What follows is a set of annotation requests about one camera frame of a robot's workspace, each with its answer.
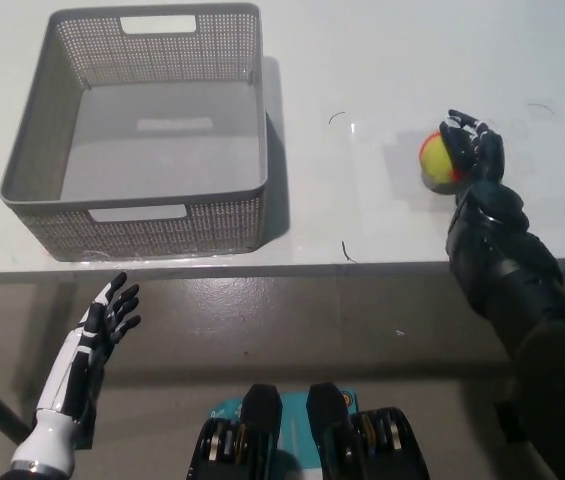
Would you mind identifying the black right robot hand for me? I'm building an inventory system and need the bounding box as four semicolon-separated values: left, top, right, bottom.
438;108;532;252

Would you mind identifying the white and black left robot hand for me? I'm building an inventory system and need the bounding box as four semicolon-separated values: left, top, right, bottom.
35;271;143;426

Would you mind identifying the orange and yellow tennis ball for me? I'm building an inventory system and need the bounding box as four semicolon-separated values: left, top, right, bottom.
418;129;466;194

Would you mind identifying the grey perforated plastic basket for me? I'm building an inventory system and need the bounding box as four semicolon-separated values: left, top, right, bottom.
0;3;269;261

